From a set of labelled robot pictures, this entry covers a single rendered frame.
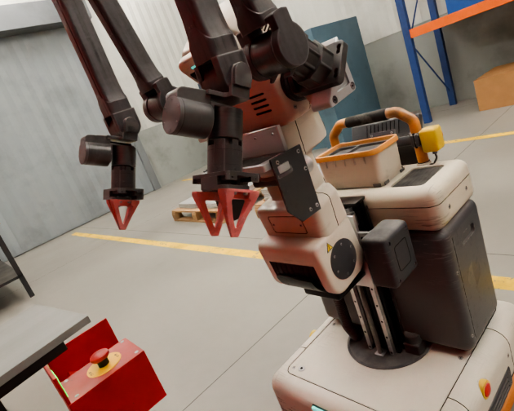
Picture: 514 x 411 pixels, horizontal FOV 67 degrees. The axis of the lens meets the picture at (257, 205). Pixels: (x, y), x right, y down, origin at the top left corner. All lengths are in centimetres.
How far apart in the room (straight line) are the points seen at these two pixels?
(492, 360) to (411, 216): 49
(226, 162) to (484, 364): 99
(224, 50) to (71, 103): 804
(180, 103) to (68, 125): 797
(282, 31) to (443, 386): 101
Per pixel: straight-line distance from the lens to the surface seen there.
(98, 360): 90
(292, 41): 72
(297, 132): 96
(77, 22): 105
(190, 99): 60
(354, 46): 677
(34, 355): 53
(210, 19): 66
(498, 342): 142
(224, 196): 58
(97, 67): 103
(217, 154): 61
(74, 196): 839
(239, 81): 62
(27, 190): 821
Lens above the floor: 118
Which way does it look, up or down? 15 degrees down
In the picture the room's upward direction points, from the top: 21 degrees counter-clockwise
